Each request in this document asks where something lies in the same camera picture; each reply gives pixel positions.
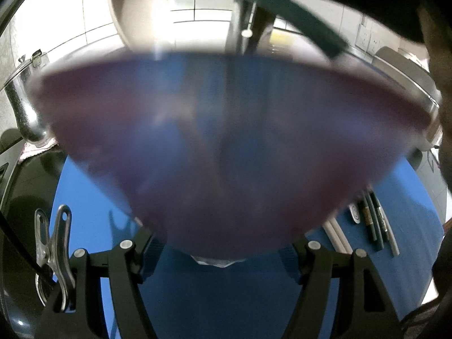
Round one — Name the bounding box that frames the black cable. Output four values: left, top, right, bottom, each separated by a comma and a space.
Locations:
0, 214, 57, 286

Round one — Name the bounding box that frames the blue mat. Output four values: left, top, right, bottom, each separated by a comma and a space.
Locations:
47, 148, 446, 339

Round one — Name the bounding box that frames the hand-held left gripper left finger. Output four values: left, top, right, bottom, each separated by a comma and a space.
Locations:
37, 228, 166, 339

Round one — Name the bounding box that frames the metal spring clip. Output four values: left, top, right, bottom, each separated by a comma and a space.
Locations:
34, 205, 77, 313

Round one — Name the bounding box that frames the plain teal chopstick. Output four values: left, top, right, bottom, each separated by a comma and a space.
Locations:
196, 0, 348, 60

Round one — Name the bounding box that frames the silver kitchen appliance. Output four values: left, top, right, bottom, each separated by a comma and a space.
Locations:
372, 46, 442, 149

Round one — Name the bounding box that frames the purple plastic cup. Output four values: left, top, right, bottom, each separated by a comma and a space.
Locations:
26, 47, 442, 267

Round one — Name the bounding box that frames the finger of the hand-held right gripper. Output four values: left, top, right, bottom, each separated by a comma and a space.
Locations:
231, 0, 283, 55

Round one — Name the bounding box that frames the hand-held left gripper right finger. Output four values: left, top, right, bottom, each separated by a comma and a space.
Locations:
277, 236, 403, 339

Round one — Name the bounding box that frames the person's right hand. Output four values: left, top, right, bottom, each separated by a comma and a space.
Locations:
417, 3, 452, 149

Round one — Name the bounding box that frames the stainless steel kettle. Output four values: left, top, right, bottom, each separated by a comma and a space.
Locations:
3, 51, 53, 145

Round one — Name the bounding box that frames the white cloth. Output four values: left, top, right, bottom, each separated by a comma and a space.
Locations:
18, 138, 59, 163

